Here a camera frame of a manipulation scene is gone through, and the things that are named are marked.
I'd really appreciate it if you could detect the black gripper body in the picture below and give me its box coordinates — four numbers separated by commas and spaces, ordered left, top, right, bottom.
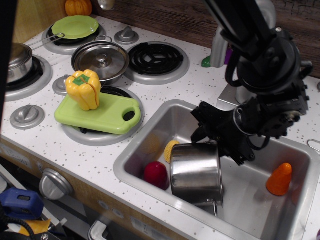
191, 102, 256, 166

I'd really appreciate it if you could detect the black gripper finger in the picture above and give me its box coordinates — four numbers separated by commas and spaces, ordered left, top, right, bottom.
190, 126, 207, 144

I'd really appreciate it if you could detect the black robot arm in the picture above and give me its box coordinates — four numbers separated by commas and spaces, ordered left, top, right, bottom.
191, 0, 313, 165

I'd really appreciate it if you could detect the stainless steel sink basin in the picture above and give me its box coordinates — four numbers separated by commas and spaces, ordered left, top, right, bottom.
114, 100, 320, 240

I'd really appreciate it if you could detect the steel pot with lid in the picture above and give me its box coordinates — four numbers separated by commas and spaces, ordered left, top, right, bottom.
71, 36, 130, 85

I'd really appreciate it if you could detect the yellow toy corn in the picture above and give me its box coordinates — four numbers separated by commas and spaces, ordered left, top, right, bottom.
163, 140, 180, 164

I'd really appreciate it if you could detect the red toy vegetable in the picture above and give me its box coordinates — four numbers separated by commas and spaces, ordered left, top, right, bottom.
143, 161, 170, 190

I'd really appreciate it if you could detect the purple toy eggplant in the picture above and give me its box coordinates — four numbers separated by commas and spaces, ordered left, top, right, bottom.
201, 48, 233, 68

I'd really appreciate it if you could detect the orange toy carrot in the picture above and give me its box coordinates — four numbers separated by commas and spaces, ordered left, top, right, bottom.
266, 163, 293, 196

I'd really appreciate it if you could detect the silver toy faucet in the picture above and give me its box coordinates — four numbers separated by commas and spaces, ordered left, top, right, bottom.
210, 0, 277, 111

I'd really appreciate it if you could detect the green cutting board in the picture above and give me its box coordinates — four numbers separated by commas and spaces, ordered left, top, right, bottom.
54, 93, 141, 135

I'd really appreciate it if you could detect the black coil burner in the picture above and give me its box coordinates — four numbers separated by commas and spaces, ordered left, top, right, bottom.
128, 42, 184, 75

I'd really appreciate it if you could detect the grey stove knob top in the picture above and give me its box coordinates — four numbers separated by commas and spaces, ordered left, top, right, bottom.
114, 26, 140, 45

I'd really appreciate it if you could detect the grey stove knob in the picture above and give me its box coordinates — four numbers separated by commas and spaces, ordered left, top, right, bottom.
52, 74, 69, 96
114, 26, 140, 45
9, 105, 46, 130

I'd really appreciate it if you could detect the yellow toy bell pepper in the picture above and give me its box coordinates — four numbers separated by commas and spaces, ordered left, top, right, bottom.
65, 69, 102, 111

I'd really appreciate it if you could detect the grey stove knob middle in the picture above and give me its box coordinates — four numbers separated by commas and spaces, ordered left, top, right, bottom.
52, 74, 69, 96

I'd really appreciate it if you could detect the silver front oven knob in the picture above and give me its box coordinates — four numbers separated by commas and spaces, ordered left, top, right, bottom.
39, 168, 74, 201

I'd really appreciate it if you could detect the hanging silver spoon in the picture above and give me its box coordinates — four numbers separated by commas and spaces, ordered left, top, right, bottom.
97, 0, 116, 11

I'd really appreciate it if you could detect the green toy plate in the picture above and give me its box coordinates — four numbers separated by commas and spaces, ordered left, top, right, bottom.
51, 15, 99, 40

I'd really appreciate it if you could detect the grey stove knob left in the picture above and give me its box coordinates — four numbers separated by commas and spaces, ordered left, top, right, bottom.
9, 105, 46, 130

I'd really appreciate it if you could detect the orange toy pumpkin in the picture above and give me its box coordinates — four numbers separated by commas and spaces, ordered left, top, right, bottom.
65, 0, 93, 17

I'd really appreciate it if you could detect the yellow cloth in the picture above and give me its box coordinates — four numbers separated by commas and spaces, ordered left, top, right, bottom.
24, 219, 51, 235

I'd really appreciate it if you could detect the steel pan with lid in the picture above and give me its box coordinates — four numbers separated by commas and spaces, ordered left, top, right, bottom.
7, 32, 65, 84

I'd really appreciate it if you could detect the wire utensil handle right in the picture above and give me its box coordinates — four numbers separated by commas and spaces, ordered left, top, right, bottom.
306, 139, 320, 153

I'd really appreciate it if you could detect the silver oven door handle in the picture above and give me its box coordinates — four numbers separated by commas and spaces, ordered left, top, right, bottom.
88, 220, 109, 240

